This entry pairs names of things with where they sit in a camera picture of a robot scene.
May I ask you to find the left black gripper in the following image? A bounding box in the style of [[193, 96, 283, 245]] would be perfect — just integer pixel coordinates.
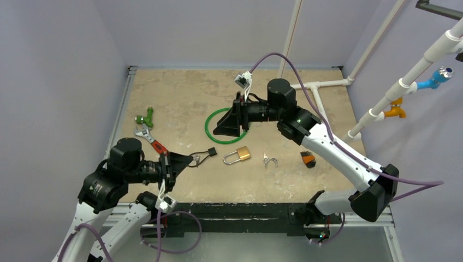
[[126, 149, 193, 193]]

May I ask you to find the green cable lock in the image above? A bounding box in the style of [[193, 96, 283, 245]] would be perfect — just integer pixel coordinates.
[[204, 107, 248, 146]]

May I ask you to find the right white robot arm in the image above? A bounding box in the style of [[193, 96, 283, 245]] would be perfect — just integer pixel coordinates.
[[213, 79, 399, 222]]

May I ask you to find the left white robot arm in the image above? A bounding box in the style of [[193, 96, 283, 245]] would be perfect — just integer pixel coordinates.
[[53, 138, 193, 261]]

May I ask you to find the brass padlock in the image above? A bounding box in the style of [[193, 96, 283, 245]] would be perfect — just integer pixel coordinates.
[[223, 146, 251, 165]]

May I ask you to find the green pipe fitting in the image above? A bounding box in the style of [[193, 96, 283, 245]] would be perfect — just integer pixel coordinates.
[[135, 107, 153, 128]]

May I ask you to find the orange black brush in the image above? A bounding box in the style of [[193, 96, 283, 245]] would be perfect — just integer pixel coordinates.
[[300, 151, 316, 168]]

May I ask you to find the orange tap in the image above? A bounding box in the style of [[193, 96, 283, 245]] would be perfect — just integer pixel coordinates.
[[384, 97, 407, 118]]

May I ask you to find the blue tap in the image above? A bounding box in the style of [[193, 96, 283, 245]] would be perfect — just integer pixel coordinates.
[[417, 66, 454, 90]]

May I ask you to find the black loop cord with tag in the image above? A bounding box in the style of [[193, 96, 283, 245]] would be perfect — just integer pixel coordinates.
[[187, 147, 218, 169]]

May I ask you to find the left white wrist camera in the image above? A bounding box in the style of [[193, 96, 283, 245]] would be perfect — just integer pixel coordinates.
[[155, 180, 177, 214]]

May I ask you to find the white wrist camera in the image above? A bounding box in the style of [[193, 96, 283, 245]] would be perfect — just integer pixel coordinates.
[[155, 180, 177, 214], [234, 71, 253, 101]]

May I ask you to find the red handled adjustable wrench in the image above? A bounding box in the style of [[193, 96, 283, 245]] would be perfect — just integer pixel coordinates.
[[134, 123, 168, 155]]

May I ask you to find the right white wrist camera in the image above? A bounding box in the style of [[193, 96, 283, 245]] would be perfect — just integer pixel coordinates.
[[234, 71, 253, 101]]

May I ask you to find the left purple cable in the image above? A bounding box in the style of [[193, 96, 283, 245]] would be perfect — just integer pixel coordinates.
[[57, 211, 203, 262]]

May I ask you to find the purple cable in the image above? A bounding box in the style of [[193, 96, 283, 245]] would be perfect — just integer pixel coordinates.
[[250, 52, 444, 203], [57, 211, 203, 262]]

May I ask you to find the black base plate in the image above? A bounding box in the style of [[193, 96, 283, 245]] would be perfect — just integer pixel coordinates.
[[161, 203, 342, 239]]

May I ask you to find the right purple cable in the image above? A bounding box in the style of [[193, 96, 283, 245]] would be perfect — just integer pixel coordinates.
[[250, 52, 444, 203]]

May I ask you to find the white pvc pipe frame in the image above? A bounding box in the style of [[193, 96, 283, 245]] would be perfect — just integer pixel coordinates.
[[293, 1, 462, 143]]

